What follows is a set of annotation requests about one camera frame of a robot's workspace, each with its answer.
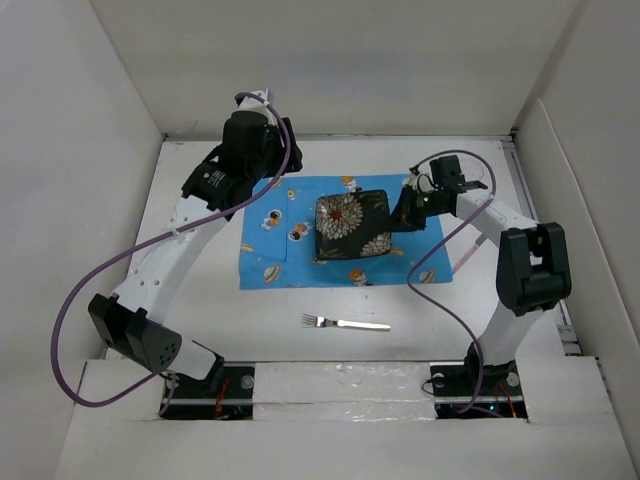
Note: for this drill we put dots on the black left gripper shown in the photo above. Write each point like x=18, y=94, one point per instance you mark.
x=292, y=162

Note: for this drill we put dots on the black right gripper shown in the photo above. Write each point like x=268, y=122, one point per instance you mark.
x=402, y=217

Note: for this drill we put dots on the black floral square plate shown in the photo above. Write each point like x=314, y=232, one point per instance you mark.
x=352, y=226

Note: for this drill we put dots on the blue cartoon print cloth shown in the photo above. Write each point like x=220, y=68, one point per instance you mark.
x=277, y=245

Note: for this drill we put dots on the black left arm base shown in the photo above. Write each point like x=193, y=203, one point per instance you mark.
x=228, y=398

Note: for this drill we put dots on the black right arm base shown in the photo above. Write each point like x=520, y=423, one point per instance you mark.
x=466, y=389

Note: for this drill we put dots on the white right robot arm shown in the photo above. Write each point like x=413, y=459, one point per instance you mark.
x=533, y=272

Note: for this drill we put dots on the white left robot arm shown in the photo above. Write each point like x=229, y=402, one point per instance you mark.
x=130, y=320

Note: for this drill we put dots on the silver fork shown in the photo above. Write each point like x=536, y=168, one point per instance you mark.
x=323, y=322

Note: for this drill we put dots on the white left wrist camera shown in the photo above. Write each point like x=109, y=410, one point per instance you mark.
x=258, y=102

